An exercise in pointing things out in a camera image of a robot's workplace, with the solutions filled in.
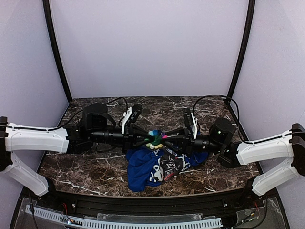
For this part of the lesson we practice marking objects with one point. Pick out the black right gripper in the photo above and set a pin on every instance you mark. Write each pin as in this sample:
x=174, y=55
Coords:
x=188, y=139

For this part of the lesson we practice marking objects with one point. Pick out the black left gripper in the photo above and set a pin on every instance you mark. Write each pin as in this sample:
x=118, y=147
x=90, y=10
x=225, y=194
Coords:
x=130, y=138

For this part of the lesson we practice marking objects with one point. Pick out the rainbow flower plush brooch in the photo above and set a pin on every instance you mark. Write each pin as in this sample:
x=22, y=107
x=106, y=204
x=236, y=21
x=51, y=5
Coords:
x=158, y=136

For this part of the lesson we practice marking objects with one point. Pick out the blue printed t-shirt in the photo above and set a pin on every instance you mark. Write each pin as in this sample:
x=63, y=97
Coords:
x=152, y=166

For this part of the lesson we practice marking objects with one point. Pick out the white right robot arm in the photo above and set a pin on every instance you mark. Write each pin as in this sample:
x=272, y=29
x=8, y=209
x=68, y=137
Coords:
x=289, y=145

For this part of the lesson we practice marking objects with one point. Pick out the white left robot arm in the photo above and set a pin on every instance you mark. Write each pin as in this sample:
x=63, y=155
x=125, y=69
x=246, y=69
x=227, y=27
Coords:
x=15, y=137

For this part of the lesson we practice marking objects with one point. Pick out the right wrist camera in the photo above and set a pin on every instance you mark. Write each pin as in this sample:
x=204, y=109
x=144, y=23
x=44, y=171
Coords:
x=209, y=128

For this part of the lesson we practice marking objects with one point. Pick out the black front aluminium rail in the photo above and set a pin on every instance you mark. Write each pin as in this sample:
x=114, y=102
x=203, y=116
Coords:
x=218, y=203

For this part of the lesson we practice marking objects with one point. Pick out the white slotted cable duct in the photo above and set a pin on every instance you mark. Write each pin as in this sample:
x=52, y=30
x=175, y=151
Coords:
x=111, y=221

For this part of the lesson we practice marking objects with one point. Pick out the left black frame post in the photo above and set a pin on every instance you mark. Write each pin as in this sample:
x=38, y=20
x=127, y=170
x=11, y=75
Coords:
x=55, y=49

